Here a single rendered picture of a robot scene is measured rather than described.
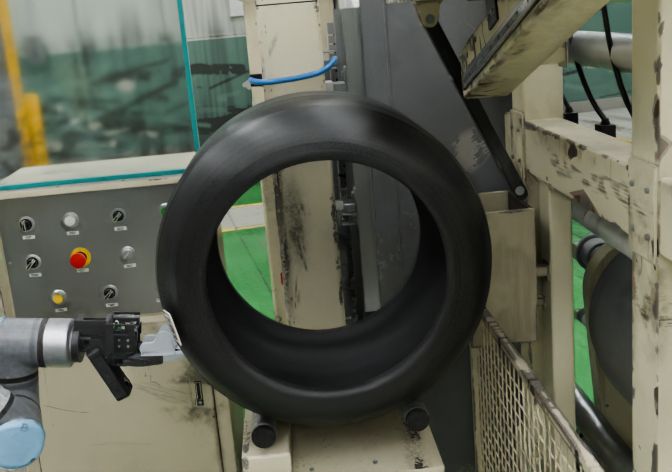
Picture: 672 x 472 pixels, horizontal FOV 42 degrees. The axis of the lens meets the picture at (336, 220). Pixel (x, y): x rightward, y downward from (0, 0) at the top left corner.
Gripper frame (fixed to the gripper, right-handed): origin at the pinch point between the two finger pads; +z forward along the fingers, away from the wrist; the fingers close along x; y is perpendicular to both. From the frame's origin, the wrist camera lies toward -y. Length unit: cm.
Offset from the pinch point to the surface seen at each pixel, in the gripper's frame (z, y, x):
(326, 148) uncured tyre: 24.1, 41.7, -12.7
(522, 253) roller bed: 69, 16, 20
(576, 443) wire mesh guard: 60, 4, -42
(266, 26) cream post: 14, 60, 27
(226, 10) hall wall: -42, 65, 928
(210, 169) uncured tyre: 5.2, 37.2, -10.6
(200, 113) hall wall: -71, -58, 913
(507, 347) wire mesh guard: 60, 4, -4
